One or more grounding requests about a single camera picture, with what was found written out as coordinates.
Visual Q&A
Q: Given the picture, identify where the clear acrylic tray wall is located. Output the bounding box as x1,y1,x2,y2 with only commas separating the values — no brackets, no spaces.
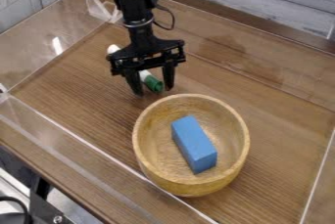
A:
0,0,335,224

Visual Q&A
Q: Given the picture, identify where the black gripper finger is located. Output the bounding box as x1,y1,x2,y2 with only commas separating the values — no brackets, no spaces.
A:
162,65,176,90
125,68,142,96

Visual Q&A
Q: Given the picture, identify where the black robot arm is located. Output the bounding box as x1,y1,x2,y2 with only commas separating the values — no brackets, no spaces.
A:
106,0,186,96

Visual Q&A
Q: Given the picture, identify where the black metal table frame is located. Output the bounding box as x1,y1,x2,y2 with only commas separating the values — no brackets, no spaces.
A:
0,146,74,224

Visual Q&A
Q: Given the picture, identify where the blue rectangular block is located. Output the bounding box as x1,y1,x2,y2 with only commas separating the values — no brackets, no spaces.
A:
172,115,217,174

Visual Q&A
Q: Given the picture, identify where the brown wooden bowl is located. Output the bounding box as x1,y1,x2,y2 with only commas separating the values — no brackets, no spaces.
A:
133,94,251,198

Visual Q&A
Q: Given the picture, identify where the green Expo marker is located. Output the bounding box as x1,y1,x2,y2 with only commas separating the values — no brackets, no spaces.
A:
107,44,164,93

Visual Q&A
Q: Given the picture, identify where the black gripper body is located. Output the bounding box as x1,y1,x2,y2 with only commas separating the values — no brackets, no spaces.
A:
106,22,188,76

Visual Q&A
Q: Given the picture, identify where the black cable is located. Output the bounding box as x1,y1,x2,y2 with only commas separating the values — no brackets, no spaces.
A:
0,196,31,224

